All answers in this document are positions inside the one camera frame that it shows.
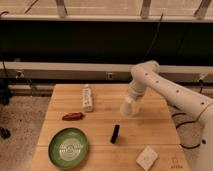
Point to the red chili pepper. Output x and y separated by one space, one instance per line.
72 116

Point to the black object left floor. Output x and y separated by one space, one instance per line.
4 133

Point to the black eraser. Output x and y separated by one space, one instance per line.
115 134

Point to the white plastic bottle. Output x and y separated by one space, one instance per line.
87 103

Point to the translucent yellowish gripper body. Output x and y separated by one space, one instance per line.
137 107

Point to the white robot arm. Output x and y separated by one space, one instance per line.
199 106

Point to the white sponge block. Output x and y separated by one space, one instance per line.
147 158

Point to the green patterned plate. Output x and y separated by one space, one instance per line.
68 148

